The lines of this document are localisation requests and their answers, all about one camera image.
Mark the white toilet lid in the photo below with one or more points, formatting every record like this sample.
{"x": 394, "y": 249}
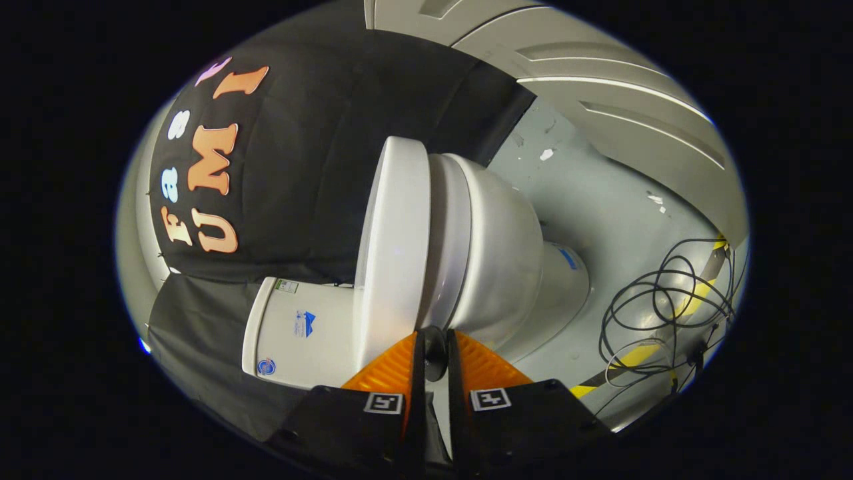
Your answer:
{"x": 393, "y": 253}

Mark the white ceramic toilet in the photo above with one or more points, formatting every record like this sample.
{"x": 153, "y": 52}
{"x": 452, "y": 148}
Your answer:
{"x": 493, "y": 246}

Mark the white cabinet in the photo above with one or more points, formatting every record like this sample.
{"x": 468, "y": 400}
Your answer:
{"x": 600, "y": 80}

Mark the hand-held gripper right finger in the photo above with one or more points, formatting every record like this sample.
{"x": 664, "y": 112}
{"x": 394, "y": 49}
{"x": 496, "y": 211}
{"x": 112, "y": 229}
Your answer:
{"x": 456, "y": 400}

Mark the yellow black floor tape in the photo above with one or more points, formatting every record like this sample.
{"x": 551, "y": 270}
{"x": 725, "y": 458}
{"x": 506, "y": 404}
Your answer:
{"x": 693, "y": 303}

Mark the black backdrop cloth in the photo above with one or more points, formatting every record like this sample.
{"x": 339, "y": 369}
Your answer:
{"x": 300, "y": 166}

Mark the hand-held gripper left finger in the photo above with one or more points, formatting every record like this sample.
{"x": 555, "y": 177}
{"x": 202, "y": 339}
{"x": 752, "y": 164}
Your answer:
{"x": 418, "y": 400}

